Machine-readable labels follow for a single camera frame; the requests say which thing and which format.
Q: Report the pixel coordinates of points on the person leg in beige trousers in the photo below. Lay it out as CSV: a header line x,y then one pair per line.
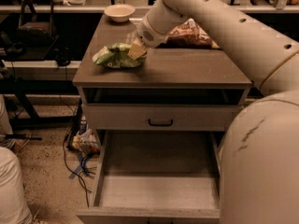
x,y
13,206

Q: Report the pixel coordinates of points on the black headphones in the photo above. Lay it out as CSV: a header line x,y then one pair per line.
x,y
62,56

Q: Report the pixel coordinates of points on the open grey middle drawer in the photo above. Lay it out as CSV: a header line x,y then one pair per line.
x,y
155,178

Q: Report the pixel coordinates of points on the white ceramic bowl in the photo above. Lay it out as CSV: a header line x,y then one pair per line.
x,y
119,12

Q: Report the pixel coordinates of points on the green jalapeno chip bag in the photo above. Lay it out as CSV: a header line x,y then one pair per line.
x,y
116,56

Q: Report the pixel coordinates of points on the closed grey top drawer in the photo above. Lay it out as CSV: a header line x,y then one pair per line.
x,y
185,117

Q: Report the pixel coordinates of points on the snack bags on floor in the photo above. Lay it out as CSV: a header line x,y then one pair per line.
x,y
85,142

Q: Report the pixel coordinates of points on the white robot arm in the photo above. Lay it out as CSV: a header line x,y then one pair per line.
x,y
259,182

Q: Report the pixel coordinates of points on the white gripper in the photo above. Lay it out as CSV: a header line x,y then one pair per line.
x,y
151,35

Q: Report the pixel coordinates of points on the black drawer handle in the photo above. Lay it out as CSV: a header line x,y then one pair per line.
x,y
162,123

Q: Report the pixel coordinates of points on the grey drawer cabinet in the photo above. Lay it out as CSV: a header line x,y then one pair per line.
x,y
167,77

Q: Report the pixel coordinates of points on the brown sea salt chip bag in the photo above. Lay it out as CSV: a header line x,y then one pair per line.
x,y
190,35

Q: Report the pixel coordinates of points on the blue bottle on floor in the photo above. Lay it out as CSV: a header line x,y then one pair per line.
x,y
82,127

